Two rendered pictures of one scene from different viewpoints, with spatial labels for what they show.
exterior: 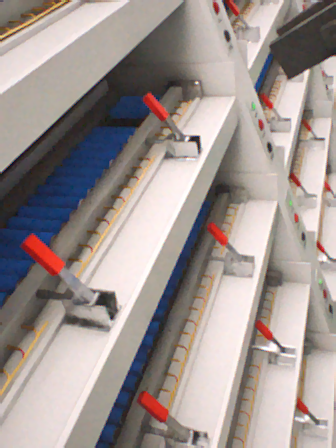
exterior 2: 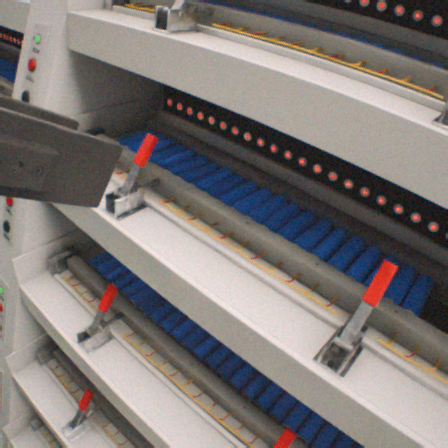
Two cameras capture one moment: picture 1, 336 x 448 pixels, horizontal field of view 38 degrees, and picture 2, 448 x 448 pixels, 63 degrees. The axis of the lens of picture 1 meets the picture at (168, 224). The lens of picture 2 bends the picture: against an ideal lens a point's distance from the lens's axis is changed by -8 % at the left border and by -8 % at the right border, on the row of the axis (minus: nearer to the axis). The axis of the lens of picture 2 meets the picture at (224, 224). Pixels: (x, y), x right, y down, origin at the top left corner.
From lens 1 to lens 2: 0.52 m
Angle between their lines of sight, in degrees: 77
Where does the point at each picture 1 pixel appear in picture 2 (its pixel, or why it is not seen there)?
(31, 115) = (184, 72)
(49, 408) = not seen: hidden behind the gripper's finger
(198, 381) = (138, 373)
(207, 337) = (178, 404)
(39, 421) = not seen: hidden behind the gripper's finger
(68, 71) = (241, 82)
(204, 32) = not seen: outside the picture
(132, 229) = (208, 257)
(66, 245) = (193, 197)
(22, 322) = (142, 174)
